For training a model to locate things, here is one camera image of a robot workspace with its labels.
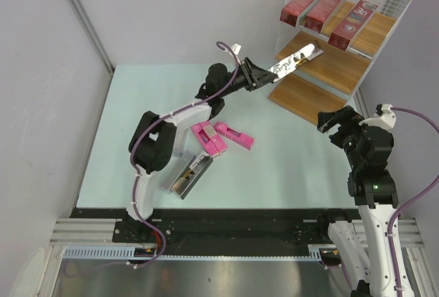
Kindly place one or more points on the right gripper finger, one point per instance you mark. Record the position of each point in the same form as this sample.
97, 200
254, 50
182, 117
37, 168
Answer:
347, 113
326, 120

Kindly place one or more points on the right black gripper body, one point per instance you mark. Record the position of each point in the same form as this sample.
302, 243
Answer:
350, 127

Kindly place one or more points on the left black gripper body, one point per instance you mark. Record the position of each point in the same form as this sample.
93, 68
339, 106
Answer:
247, 78

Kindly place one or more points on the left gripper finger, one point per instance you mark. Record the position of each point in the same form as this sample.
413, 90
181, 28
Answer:
261, 79
252, 69

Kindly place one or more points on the silver WR toothpaste box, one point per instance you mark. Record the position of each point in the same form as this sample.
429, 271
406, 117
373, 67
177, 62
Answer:
292, 62

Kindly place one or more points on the silver O toothpaste box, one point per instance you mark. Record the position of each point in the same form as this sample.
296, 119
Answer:
189, 170

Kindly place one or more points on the plain silver toothpaste box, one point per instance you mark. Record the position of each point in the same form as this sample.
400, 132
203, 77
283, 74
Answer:
179, 142

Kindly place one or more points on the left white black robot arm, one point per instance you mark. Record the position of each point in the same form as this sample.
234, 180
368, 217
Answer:
158, 137

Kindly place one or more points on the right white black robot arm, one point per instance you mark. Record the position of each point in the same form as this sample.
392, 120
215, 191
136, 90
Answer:
377, 269

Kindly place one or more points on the pink toothpaste box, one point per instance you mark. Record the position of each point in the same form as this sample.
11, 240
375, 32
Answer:
209, 139
239, 138

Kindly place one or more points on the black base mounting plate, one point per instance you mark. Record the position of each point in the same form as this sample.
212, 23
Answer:
245, 232

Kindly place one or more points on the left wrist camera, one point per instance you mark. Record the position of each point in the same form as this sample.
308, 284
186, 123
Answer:
236, 48

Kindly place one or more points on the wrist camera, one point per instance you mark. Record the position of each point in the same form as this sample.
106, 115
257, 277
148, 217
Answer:
385, 117
236, 48

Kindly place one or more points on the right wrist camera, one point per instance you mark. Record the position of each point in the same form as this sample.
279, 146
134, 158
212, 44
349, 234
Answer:
385, 117

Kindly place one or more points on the white wire wooden shelf rack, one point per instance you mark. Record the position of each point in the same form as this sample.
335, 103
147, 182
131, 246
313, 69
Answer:
326, 83

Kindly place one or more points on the aluminium rail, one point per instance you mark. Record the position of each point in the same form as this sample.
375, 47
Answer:
83, 232

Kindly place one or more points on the slotted cable duct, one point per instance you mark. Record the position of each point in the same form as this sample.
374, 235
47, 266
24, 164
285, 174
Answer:
109, 252

